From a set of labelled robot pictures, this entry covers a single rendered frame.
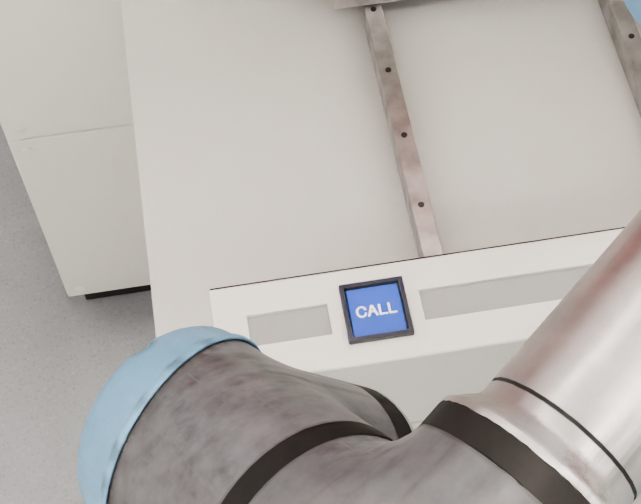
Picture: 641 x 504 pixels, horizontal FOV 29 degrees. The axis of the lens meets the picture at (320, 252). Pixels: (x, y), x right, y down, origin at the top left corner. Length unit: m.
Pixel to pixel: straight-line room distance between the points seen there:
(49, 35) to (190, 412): 1.10
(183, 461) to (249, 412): 0.03
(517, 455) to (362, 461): 0.06
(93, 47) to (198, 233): 0.42
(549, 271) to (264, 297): 0.25
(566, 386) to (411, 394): 0.63
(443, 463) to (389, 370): 0.59
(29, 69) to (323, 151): 0.48
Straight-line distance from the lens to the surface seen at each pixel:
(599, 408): 0.50
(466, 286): 1.10
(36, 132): 1.76
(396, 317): 1.07
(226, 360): 0.59
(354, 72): 1.40
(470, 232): 1.29
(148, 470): 0.56
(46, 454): 2.11
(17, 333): 2.22
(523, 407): 0.50
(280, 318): 1.08
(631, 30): 1.44
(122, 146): 1.80
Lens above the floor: 1.91
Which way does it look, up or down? 59 degrees down
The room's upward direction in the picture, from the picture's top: 2 degrees counter-clockwise
